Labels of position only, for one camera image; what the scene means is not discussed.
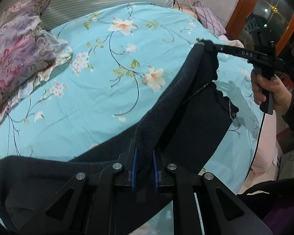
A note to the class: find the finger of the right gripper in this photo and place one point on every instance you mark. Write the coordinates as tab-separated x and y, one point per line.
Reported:
230	50

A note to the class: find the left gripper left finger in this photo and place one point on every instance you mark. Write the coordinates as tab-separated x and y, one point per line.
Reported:
125	177

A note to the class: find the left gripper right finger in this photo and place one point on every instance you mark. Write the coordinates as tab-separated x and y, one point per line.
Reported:
163	178

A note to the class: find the black pants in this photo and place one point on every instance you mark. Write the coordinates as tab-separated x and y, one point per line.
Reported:
186	125

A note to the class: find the person's right hand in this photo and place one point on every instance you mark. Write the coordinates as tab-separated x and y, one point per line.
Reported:
281	96

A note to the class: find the purple checked pillow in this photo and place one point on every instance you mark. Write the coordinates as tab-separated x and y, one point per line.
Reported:
208	19

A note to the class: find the wooden framed glass door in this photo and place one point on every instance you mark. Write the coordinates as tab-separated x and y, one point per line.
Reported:
279	17

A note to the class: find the pink under sheet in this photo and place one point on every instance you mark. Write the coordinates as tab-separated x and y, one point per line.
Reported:
264	166

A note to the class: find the turquoise floral bed sheet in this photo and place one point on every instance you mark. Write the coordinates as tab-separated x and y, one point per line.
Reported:
100	93

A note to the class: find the purple pink floral pillow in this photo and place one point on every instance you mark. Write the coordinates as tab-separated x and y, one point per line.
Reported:
28	53

